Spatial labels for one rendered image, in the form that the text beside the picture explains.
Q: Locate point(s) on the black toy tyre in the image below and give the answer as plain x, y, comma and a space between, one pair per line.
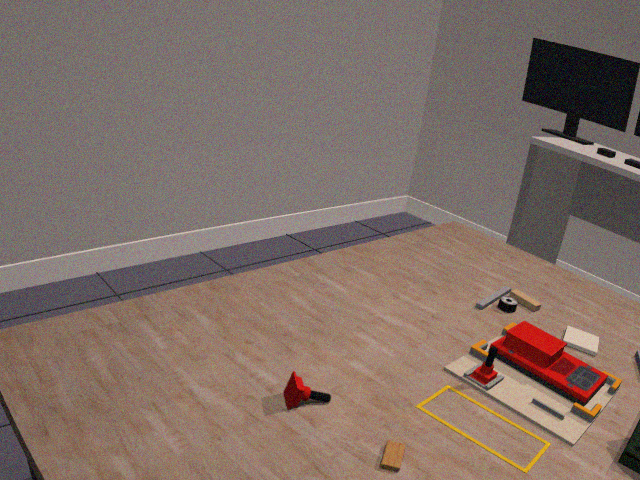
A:
507, 304

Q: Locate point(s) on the yellow rectangular outline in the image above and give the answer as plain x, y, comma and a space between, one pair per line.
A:
528, 467

